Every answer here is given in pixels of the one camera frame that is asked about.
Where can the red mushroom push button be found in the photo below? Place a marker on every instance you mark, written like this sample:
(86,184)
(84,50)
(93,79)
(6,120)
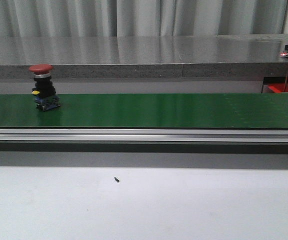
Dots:
(44,91)

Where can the green conveyor belt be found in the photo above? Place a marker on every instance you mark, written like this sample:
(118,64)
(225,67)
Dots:
(160,110)

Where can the grey stone counter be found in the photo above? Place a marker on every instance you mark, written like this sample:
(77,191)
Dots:
(248,55)

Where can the grey curtain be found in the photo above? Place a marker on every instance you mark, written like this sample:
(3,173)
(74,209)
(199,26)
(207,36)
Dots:
(141,18)

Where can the aluminium conveyor frame rail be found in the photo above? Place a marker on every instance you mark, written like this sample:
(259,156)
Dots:
(164,140)

